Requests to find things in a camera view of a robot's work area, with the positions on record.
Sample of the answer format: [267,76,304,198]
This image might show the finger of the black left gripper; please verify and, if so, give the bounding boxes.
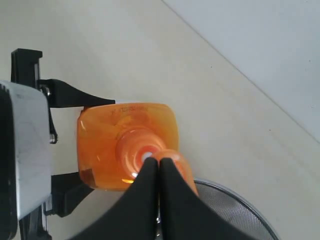
[37,79,116,108]
[47,172,94,217]

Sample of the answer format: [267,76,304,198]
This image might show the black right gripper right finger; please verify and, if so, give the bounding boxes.
[159,158,253,240]

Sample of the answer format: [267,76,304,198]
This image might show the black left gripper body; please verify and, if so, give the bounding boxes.
[11,48,52,240]

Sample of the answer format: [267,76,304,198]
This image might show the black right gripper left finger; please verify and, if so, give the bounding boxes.
[72,157,159,240]

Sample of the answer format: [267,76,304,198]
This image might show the orange pump soap bottle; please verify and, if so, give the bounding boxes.
[76,102,198,193]

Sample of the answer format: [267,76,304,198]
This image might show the steel mesh strainer bowl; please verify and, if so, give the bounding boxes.
[154,178,280,240]

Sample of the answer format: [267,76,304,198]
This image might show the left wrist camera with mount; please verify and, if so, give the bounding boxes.
[0,81,52,240]

